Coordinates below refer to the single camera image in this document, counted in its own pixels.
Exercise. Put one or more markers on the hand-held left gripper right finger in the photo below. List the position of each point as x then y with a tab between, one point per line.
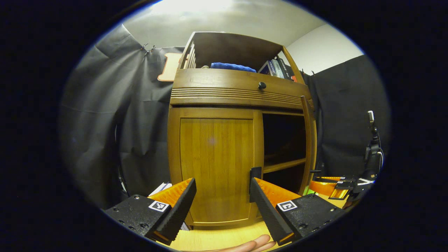
267	213

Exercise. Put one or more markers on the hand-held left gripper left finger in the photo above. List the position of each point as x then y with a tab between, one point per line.
180	213

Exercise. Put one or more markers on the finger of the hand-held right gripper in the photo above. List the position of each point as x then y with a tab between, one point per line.
325	188
332	179

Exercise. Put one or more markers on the wooden double-door shoe cabinet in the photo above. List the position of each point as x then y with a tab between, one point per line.
217	147

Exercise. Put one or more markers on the wooden inner cabinet shelf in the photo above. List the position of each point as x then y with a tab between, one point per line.
283	164

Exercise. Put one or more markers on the wooden cabinet drawer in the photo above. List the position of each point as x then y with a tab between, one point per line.
227	82

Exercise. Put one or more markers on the black round drawer knob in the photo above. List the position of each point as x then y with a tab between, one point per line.
262	85

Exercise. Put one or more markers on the black book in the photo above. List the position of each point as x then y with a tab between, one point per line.
287	70

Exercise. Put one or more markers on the black backdrop cloth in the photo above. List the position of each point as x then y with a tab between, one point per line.
105	122

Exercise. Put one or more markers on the grey book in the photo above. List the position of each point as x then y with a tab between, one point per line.
277	68

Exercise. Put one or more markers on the dark blue book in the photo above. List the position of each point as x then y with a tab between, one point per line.
266	68

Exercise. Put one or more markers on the blue folded towel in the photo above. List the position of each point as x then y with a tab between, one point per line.
232	66

